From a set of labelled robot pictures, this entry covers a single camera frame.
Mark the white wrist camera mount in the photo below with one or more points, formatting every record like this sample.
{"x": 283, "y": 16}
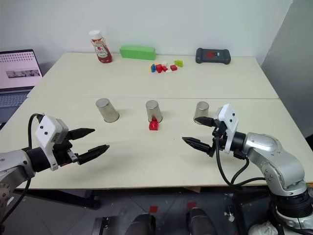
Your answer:
{"x": 228, "y": 117}
{"x": 46, "y": 127}

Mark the white toy brick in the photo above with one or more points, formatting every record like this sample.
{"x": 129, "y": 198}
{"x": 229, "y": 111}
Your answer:
{"x": 165, "y": 64}

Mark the ketchup bottle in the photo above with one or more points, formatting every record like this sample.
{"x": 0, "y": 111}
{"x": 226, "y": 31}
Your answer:
{"x": 102, "y": 50}

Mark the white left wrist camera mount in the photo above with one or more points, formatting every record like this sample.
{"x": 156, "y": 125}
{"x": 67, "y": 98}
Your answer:
{"x": 46, "y": 127}

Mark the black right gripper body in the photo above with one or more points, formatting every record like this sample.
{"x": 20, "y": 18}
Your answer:
{"x": 220, "y": 144}

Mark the grey laptop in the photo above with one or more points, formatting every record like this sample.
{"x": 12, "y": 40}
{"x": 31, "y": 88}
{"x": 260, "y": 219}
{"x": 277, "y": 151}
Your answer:
{"x": 17, "y": 71}

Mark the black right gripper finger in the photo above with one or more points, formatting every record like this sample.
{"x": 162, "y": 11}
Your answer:
{"x": 206, "y": 121}
{"x": 198, "y": 143}

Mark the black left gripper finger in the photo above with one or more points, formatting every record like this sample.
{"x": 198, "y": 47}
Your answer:
{"x": 94, "y": 153}
{"x": 82, "y": 132}

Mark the red tape square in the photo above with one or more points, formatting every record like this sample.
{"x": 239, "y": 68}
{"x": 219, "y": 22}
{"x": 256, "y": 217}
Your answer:
{"x": 192, "y": 205}
{"x": 153, "y": 209}

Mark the white cloth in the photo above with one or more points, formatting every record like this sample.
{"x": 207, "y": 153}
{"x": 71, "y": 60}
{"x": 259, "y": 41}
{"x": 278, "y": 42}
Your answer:
{"x": 262, "y": 228}

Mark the red toy block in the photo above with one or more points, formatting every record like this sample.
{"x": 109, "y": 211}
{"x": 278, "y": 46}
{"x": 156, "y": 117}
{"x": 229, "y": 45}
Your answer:
{"x": 153, "y": 126}

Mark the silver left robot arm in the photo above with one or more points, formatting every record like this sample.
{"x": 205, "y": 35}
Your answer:
{"x": 14, "y": 161}

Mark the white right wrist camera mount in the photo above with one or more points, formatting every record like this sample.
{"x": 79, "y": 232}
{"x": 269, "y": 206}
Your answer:
{"x": 228, "y": 117}

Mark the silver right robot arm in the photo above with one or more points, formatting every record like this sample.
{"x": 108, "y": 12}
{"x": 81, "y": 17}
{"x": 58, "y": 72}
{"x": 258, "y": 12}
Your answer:
{"x": 269, "y": 147}

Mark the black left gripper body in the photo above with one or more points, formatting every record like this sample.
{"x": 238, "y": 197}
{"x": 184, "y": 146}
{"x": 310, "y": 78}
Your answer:
{"x": 62, "y": 153}

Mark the red toy brick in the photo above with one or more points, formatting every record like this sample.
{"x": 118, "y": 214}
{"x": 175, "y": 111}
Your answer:
{"x": 159, "y": 68}
{"x": 173, "y": 67}

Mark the metal cup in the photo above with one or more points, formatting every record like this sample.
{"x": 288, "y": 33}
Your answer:
{"x": 107, "y": 111}
{"x": 154, "y": 110}
{"x": 201, "y": 111}

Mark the black device with red screen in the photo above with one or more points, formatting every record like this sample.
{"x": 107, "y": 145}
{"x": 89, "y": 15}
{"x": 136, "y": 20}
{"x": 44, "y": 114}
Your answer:
{"x": 212, "y": 56}

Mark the green toy brick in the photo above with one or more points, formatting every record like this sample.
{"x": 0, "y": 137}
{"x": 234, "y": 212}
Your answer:
{"x": 179, "y": 63}

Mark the blue and yellow toy brick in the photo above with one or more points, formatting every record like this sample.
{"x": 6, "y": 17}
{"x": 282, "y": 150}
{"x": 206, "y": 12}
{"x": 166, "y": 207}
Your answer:
{"x": 152, "y": 68}

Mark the green box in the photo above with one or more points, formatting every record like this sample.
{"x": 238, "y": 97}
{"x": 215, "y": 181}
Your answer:
{"x": 137, "y": 52}

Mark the dark rounded robot foot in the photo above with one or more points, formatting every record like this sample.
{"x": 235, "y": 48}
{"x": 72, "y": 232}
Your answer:
{"x": 144, "y": 224}
{"x": 199, "y": 221}

